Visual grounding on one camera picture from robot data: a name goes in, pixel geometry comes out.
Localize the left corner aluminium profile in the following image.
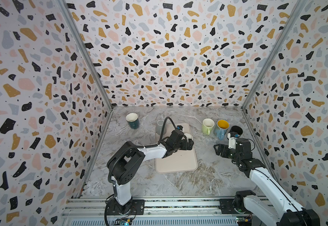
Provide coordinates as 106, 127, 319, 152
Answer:
57, 0, 113, 112

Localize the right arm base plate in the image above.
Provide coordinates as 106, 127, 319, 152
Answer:
219, 197, 252, 214

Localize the corner aluminium profile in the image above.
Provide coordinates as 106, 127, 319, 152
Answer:
57, 0, 113, 112
241, 0, 306, 112

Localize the black corrugated cable conduit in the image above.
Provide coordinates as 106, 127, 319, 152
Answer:
104, 116, 179, 226

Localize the blue butterfly mug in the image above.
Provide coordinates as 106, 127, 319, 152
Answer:
213, 120, 229, 140

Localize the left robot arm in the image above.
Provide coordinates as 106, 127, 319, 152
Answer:
107, 127, 194, 207

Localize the white mug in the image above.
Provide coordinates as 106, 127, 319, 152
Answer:
184, 133, 193, 140

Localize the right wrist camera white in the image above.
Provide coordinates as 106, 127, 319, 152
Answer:
227, 132, 240, 149

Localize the beige rectangular tray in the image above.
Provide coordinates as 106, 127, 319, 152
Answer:
155, 122, 198, 174

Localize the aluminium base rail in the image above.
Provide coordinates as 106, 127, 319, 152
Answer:
60, 196, 303, 226

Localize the grey mug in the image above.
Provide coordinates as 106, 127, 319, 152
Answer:
156, 120, 166, 135

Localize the right corner aluminium profile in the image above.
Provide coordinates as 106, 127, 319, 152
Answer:
241, 0, 306, 112

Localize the black mug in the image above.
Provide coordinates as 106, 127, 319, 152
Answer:
229, 125, 243, 136

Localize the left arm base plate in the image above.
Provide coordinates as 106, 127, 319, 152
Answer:
106, 198, 145, 215

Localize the dark teal mug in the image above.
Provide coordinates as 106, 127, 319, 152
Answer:
126, 113, 139, 130

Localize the light green mug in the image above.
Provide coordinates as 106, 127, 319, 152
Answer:
202, 118, 215, 135

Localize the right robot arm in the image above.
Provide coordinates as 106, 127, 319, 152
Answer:
213, 137, 320, 226

